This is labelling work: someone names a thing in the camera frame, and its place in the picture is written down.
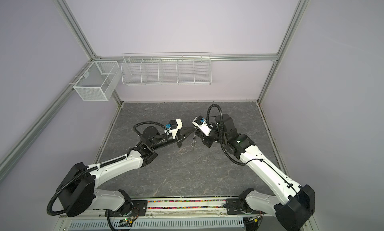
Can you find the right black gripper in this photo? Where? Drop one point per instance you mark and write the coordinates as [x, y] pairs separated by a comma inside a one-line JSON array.
[[205, 139]]

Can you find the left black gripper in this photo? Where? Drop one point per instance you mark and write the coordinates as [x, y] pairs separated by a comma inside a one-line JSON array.
[[179, 139]]

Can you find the metal ring disc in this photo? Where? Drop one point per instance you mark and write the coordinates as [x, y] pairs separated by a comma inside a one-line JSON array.
[[193, 144]]

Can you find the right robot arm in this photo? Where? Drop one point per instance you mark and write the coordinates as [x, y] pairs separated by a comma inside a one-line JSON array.
[[243, 151]]

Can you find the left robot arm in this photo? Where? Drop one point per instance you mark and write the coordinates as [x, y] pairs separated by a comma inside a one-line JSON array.
[[80, 189]]

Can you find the white mesh box basket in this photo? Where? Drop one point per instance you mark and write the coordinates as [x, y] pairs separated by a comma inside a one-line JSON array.
[[99, 81]]

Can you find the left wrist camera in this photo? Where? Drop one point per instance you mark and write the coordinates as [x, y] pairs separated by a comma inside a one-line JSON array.
[[172, 127]]

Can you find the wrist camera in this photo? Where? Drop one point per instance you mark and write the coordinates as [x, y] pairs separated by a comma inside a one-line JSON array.
[[172, 127], [202, 125]]

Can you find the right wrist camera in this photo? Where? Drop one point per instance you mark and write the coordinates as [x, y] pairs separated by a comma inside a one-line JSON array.
[[202, 125]]

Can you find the long white wire basket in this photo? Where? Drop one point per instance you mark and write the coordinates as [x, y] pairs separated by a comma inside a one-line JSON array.
[[175, 68]]

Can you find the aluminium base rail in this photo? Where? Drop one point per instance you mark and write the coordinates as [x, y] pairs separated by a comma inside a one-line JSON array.
[[186, 207]]

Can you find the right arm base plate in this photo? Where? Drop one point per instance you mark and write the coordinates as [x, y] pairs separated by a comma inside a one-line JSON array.
[[236, 206]]

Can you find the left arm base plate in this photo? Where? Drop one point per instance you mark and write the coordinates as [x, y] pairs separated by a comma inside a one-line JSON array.
[[138, 208]]

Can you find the white slotted cable duct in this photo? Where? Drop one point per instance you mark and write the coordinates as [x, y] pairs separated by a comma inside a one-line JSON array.
[[156, 224]]

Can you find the aluminium frame profiles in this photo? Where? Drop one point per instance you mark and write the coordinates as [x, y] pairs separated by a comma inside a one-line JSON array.
[[33, 132]]

